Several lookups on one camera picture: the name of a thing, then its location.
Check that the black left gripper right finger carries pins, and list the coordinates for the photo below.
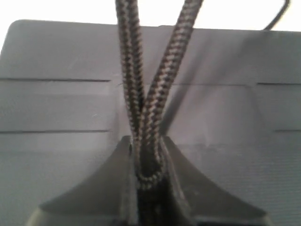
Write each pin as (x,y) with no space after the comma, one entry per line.
(195,200)

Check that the black plastic tool case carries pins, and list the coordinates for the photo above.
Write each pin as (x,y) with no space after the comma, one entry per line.
(234,111)

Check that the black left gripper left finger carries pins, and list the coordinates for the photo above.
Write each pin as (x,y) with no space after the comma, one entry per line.
(106,198)

